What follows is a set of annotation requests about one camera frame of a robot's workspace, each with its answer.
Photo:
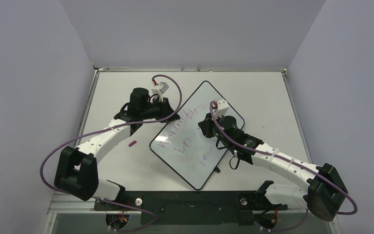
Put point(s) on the black framed whiteboard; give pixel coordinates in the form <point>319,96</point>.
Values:
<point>181,144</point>

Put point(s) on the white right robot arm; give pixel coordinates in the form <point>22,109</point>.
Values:
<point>320,189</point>

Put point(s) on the aluminium frame rail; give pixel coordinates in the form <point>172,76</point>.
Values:
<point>74,202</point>

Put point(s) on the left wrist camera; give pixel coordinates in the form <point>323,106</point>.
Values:
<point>160,87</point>

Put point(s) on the magenta marker cap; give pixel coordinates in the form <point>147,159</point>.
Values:
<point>132,143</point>

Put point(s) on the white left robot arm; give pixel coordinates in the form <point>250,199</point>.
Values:
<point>77,170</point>

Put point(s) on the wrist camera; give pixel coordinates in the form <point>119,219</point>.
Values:
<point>160,87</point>
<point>220,107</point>

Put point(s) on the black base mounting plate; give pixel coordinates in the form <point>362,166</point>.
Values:
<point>249,200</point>

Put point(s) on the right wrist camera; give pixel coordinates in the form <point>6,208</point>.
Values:
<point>220,107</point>

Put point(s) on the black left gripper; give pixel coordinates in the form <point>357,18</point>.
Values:
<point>164,105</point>

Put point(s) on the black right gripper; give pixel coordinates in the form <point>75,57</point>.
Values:
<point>207,126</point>

